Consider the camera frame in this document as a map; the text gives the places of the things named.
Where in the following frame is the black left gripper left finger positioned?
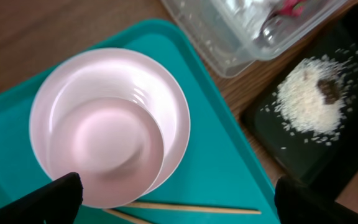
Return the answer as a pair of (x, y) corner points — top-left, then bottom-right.
(0, 172), (83, 224)

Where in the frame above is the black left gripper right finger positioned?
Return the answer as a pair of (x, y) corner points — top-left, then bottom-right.
(274, 176), (358, 224)

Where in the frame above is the wooden chopstick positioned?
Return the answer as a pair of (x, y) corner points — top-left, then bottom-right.
(103, 209), (151, 224)
(124, 202), (262, 215)

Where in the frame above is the pile of rice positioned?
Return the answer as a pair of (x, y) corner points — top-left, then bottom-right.
(259, 46), (358, 150)

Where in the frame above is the brown food scrap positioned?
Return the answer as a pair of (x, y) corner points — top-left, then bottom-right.
(317, 79), (341, 105)

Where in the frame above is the red snack wrapper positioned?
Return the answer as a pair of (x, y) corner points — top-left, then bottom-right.
(272, 0), (307, 17)

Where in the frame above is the black plastic tray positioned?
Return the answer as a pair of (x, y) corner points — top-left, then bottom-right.
(241, 4), (358, 199)

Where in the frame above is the teal plastic tray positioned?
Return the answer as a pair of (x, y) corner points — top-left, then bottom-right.
(0, 19), (278, 223)

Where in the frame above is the large white round plate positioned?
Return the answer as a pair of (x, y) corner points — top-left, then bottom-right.
(29, 48), (190, 195)

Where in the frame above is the clear plastic bin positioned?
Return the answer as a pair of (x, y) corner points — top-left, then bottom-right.
(162, 0), (346, 78)

